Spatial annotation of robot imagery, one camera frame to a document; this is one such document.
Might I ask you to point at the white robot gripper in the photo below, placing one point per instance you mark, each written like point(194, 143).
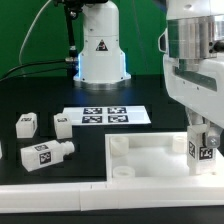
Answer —
point(202, 92)

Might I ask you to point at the white square table top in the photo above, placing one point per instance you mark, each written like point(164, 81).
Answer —
point(156, 157)

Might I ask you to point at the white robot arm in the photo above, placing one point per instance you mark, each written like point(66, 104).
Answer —
point(193, 55)

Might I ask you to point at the white sheet with tags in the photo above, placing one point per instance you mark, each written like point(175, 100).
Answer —
point(108, 115)

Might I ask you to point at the white front fence bar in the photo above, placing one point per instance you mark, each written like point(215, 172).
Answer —
point(115, 194)

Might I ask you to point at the white block at left edge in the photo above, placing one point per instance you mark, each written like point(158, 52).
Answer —
point(0, 149)

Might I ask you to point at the black camera stand pole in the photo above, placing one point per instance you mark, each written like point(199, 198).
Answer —
point(72, 9)

